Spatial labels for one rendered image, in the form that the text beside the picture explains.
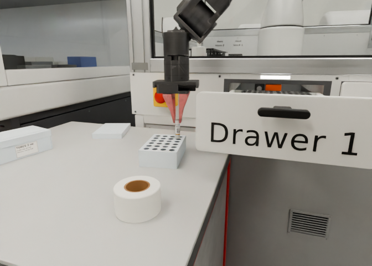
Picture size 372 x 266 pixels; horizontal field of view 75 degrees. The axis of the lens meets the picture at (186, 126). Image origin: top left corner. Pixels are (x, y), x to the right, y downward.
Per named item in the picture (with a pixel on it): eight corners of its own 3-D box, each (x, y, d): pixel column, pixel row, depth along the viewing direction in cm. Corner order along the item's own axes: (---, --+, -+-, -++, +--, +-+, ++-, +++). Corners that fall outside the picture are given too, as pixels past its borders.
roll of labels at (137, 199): (117, 199, 41) (115, 177, 40) (159, 195, 42) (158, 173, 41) (112, 226, 34) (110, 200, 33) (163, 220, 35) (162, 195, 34)
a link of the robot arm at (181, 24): (189, -8, 50) (218, 22, 52) (186, 4, 61) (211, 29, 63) (150, 37, 52) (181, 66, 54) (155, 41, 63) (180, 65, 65)
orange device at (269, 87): (280, 98, 105) (282, 85, 103) (253, 97, 108) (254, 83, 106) (279, 96, 109) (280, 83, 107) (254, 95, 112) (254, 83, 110)
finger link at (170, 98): (167, 119, 62) (166, 81, 60) (195, 119, 62) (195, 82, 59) (163, 126, 56) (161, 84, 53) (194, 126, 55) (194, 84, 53)
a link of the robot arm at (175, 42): (162, 25, 51) (189, 25, 51) (163, 30, 57) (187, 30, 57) (163, 60, 52) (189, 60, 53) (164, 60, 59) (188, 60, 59)
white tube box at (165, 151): (176, 169, 52) (176, 152, 51) (139, 167, 53) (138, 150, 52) (186, 149, 64) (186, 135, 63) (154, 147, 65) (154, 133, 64)
